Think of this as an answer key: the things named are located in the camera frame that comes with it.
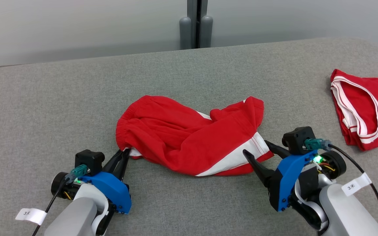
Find grey cylindrical post foot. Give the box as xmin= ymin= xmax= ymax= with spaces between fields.
xmin=200 ymin=15 xmax=213 ymax=48
xmin=179 ymin=17 xmax=192 ymax=50

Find black cable teal plug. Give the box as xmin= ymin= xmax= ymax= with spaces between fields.
xmin=31 ymin=165 xmax=88 ymax=236
xmin=304 ymin=138 xmax=378 ymax=236

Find grey metal partition post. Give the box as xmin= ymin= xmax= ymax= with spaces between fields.
xmin=187 ymin=0 xmax=208 ymax=49

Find white paper cable tag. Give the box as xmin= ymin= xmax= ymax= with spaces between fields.
xmin=342 ymin=173 xmax=372 ymax=196
xmin=15 ymin=208 xmax=47 ymax=226

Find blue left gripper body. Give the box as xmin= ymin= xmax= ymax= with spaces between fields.
xmin=51 ymin=171 xmax=132 ymax=214

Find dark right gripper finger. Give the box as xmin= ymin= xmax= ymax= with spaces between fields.
xmin=242 ymin=150 xmax=276 ymax=187
xmin=264 ymin=141 xmax=291 ymax=159

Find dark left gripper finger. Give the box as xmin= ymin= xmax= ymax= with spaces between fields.
xmin=103 ymin=150 xmax=124 ymax=174
xmin=115 ymin=148 xmax=131 ymax=181

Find right black cable teal plug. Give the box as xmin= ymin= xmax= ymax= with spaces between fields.
xmin=304 ymin=138 xmax=378 ymax=236

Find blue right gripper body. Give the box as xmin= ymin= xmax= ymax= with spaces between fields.
xmin=268 ymin=150 xmax=347 ymax=212

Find left black cable teal plug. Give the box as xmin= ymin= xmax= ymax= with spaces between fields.
xmin=31 ymin=165 xmax=88 ymax=236

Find red jersey with white trim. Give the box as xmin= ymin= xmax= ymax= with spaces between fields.
xmin=330 ymin=69 xmax=378 ymax=151

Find red shorts with white stripe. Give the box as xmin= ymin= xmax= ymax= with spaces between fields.
xmin=116 ymin=95 xmax=274 ymax=177

